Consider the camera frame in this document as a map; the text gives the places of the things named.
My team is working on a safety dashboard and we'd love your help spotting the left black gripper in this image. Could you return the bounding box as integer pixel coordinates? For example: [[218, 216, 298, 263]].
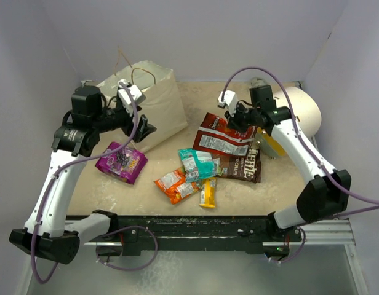
[[92, 101, 156, 142]]

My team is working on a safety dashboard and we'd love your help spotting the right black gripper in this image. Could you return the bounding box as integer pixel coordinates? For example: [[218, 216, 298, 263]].
[[225, 101, 260, 135]]

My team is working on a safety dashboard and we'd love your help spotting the red doritos bag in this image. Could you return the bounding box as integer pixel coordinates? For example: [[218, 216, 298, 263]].
[[193, 112, 257, 157]]

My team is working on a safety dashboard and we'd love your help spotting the brown paper bag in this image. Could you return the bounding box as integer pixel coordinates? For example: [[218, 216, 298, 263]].
[[97, 60, 188, 152]]

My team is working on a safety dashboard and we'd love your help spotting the brown m&m's bag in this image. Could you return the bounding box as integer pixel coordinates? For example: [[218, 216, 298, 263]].
[[212, 148, 261, 183]]

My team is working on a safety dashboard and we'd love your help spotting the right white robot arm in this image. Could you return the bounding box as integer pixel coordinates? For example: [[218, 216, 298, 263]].
[[218, 85, 351, 240]]

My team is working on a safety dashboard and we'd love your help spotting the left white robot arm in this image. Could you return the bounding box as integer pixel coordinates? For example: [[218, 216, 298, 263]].
[[9, 81, 156, 264]]

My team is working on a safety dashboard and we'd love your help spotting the purple candy bag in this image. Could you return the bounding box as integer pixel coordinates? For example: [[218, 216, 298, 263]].
[[95, 146, 148, 185]]

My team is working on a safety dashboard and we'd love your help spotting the orange snack bag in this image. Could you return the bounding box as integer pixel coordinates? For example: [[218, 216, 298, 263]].
[[154, 166, 201, 205]]

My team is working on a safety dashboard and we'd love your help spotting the small tape roll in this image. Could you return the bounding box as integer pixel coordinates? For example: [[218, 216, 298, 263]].
[[249, 77, 268, 89]]

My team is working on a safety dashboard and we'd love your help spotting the teal snack packet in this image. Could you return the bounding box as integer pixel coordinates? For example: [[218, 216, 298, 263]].
[[178, 148, 222, 183]]

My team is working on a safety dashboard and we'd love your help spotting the yellow snack bar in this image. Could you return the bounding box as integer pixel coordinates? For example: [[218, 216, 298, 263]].
[[199, 177, 217, 208]]

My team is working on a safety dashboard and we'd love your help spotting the large cylindrical drum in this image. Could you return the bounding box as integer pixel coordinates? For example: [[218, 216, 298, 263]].
[[253, 86, 323, 159]]

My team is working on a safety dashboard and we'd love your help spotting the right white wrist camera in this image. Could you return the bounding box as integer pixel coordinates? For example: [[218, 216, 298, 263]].
[[217, 90, 239, 116]]

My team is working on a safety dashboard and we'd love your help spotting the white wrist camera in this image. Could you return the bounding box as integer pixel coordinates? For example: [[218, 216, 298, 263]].
[[217, 90, 239, 116], [117, 79, 146, 108]]

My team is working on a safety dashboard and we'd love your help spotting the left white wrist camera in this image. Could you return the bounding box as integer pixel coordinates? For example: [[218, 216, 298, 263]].
[[117, 79, 146, 108]]

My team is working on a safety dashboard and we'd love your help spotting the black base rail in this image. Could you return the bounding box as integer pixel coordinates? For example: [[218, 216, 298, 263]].
[[66, 210, 304, 258]]

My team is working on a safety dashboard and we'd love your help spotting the aluminium frame rail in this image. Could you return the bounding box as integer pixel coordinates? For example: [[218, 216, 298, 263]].
[[15, 219, 370, 295]]

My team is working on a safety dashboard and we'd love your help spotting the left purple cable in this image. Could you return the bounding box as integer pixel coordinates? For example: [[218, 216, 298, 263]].
[[31, 82, 158, 284]]

